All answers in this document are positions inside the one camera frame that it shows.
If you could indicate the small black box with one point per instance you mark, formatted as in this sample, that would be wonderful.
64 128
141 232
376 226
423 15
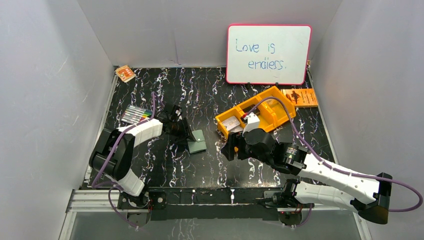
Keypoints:
249 109

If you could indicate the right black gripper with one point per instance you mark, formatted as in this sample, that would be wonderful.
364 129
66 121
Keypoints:
234 139

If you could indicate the beige card in bin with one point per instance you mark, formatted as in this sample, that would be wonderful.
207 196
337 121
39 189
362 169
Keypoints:
272 101

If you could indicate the white cards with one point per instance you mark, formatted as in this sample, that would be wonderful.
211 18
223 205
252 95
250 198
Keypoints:
232 125

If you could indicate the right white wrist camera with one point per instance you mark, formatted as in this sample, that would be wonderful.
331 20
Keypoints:
252 123

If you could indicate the marker pen set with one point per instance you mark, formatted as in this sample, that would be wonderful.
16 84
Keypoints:
134 114

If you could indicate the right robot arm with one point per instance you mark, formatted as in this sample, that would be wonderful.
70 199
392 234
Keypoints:
367 196

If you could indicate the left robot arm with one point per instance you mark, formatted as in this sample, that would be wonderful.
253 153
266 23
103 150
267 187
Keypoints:
113 153

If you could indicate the small orange card box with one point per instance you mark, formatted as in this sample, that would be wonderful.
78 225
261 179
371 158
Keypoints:
125 73

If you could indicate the orange divided bin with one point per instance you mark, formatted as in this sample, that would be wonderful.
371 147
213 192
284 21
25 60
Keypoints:
270 113

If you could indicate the orange book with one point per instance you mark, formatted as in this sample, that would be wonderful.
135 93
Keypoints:
302 97

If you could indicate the pink framed whiteboard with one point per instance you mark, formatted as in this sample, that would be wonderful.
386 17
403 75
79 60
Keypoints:
267 54

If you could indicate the green card holder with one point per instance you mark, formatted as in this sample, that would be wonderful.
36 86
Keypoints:
196 142

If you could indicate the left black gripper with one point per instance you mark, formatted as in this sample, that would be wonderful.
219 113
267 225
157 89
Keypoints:
180 127

